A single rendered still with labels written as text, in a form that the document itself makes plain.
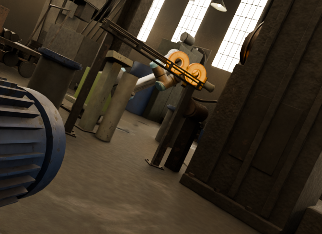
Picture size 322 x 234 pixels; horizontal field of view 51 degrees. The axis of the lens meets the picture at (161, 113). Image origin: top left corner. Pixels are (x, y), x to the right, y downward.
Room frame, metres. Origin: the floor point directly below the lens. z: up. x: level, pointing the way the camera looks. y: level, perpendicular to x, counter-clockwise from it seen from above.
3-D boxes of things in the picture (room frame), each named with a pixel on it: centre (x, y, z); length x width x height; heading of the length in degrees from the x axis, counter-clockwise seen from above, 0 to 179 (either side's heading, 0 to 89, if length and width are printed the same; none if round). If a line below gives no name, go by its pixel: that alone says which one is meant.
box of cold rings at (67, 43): (5.85, 1.53, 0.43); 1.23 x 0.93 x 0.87; 145
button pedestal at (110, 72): (2.55, 0.47, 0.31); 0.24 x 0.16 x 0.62; 147
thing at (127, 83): (2.50, 0.31, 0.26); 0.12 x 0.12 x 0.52
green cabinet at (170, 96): (6.64, 0.18, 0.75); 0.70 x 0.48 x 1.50; 147
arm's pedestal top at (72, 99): (3.15, 0.63, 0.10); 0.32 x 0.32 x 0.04; 58
